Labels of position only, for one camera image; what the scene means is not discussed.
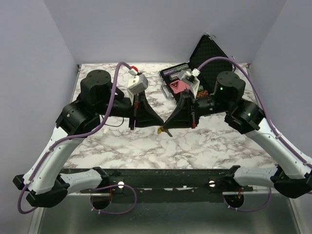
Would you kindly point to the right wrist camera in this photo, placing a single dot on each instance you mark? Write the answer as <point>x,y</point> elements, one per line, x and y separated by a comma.
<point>191,79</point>

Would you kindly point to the black poker chip case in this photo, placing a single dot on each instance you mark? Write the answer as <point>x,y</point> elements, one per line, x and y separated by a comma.
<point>205,49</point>

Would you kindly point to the purple green chip row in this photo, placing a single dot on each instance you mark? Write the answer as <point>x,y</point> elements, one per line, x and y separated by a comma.
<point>175,69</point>

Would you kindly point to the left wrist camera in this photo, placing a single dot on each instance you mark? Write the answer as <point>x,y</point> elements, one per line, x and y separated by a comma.
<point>137,83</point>

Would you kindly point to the blue orange chip row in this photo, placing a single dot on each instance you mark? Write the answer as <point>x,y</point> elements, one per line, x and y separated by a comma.
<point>203,93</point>

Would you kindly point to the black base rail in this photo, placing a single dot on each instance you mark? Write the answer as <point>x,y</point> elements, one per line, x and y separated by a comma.
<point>125,186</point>

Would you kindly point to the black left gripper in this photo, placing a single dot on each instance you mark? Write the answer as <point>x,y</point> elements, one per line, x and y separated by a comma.
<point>148,117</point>

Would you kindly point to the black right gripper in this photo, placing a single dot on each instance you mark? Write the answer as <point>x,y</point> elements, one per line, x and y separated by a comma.
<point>185,114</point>

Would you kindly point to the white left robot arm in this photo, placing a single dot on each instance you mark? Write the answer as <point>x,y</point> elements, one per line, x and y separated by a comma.
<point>45,184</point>

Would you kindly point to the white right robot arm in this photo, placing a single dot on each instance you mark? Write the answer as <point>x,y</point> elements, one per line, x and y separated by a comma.
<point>290,177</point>

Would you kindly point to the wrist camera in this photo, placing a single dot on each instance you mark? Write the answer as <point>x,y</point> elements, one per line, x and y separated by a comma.
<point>191,79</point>
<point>137,83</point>

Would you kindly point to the red playing card deck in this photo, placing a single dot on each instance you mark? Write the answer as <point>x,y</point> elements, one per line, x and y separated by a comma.
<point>178,86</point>

